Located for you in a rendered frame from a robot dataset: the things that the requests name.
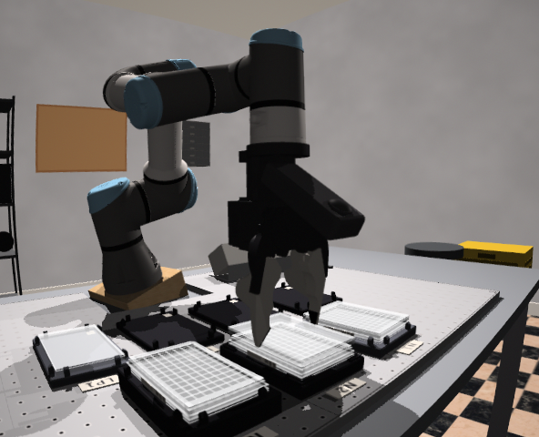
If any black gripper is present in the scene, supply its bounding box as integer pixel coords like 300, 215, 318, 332
228, 142, 329, 348

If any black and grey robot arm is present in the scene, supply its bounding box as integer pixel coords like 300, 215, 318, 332
87, 28, 365, 296

